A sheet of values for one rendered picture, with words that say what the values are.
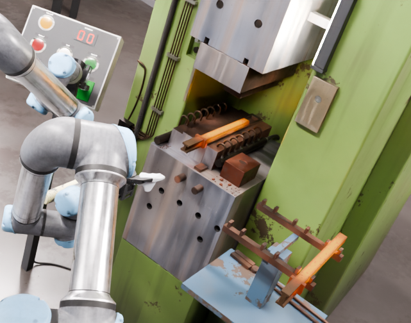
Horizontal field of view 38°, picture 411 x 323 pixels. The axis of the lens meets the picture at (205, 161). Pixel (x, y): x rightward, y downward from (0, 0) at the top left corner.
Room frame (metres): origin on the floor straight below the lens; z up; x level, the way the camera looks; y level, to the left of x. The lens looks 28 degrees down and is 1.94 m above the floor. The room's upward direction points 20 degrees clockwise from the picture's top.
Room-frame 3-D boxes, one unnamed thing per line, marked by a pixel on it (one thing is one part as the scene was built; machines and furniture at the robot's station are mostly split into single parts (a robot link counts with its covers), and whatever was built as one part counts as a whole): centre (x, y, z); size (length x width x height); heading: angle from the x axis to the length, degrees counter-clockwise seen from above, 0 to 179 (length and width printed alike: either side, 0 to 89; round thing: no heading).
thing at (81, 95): (1.93, 0.50, 1.00); 0.07 x 0.05 x 0.07; 90
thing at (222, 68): (2.08, -0.03, 1.27); 0.42 x 0.20 x 0.10; 155
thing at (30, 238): (2.05, 0.60, 0.54); 0.04 x 0.04 x 1.08; 65
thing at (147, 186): (1.53, 0.13, 0.98); 0.09 x 0.03 x 0.06; 119
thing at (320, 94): (1.88, -0.28, 1.27); 0.09 x 0.02 x 0.17; 65
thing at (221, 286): (1.52, -0.31, 0.70); 0.40 x 0.30 x 0.02; 64
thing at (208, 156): (2.08, -0.03, 0.96); 0.42 x 0.20 x 0.09; 155
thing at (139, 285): (2.07, -0.08, 0.23); 0.56 x 0.38 x 0.47; 155
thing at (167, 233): (2.07, -0.08, 0.69); 0.56 x 0.38 x 0.45; 155
